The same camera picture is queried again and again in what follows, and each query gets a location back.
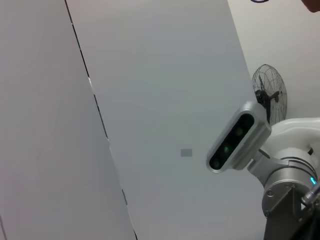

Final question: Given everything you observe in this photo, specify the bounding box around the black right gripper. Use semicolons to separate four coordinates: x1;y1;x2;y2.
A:
263;184;320;240

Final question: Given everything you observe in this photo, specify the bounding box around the right gripper cable with connector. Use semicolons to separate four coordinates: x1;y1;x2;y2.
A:
300;183;320;205

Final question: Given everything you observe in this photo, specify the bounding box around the black standing fan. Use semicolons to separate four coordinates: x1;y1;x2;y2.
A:
251;63;288;126

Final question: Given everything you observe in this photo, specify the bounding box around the silver right wrist depth camera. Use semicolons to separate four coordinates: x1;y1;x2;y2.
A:
206;100;273;174

